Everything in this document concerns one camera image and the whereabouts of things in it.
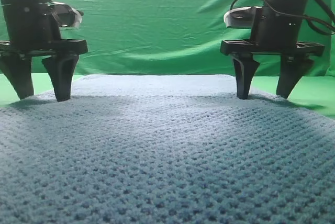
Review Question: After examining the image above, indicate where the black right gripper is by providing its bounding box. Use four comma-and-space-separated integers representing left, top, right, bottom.
220, 8, 325, 99

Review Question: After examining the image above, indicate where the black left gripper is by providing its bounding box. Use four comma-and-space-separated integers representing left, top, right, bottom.
1, 2, 88, 102

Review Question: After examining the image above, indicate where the blue waffle-weave towel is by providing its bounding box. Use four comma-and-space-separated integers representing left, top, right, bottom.
1, 75, 334, 223

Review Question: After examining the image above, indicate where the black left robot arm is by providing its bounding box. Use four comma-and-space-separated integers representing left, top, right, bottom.
1, 0, 88, 102

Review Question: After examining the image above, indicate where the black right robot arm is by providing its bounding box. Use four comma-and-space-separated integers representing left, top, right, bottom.
220, 0, 325, 99

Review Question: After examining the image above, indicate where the green backdrop cloth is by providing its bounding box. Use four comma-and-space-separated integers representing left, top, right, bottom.
0, 0, 335, 77

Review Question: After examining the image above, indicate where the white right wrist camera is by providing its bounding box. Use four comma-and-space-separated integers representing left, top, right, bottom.
223, 6, 262, 29

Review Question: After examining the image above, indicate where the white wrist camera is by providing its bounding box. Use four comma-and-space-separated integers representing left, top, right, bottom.
223, 6, 262, 29
49, 2, 84, 28

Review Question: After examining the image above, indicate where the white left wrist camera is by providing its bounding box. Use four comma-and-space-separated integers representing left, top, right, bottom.
49, 2, 84, 28

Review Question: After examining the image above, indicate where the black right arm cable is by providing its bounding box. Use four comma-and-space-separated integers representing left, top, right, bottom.
229, 0, 335, 36

